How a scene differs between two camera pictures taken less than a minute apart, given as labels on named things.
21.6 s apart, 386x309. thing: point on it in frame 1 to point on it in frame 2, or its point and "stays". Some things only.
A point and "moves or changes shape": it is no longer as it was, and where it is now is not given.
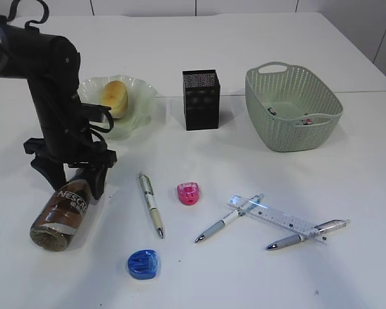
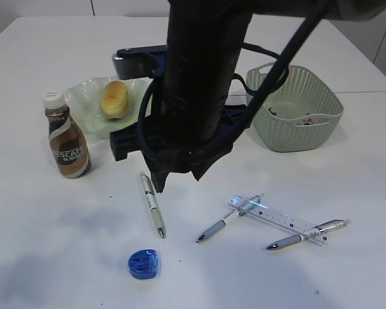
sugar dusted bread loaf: x=114 y=95 stays
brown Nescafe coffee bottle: x=63 y=214 moves or changes shape
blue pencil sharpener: x=143 y=264 stays
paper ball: x=272 y=111 stays
